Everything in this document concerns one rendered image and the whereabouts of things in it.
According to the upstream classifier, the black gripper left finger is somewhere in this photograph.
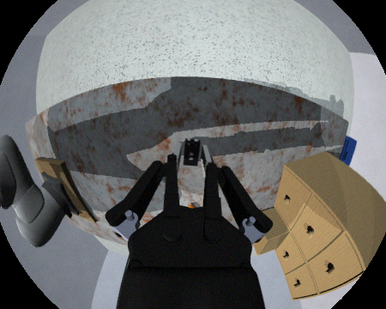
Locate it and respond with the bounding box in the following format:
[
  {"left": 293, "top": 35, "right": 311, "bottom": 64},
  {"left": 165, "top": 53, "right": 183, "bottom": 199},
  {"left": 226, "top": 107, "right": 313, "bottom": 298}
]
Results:
[{"left": 106, "top": 142, "right": 183, "bottom": 244}]

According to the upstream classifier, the small wooden chest of drawers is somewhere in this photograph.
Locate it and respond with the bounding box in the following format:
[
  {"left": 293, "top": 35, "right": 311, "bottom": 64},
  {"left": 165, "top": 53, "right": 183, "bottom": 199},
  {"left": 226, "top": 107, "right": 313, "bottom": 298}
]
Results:
[{"left": 273, "top": 151, "right": 386, "bottom": 300}]

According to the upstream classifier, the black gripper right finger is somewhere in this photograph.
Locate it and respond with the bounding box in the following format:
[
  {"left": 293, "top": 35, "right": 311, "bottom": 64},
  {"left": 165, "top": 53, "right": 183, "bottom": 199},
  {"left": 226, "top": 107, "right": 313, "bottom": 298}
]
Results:
[{"left": 201, "top": 145, "right": 273, "bottom": 245}]

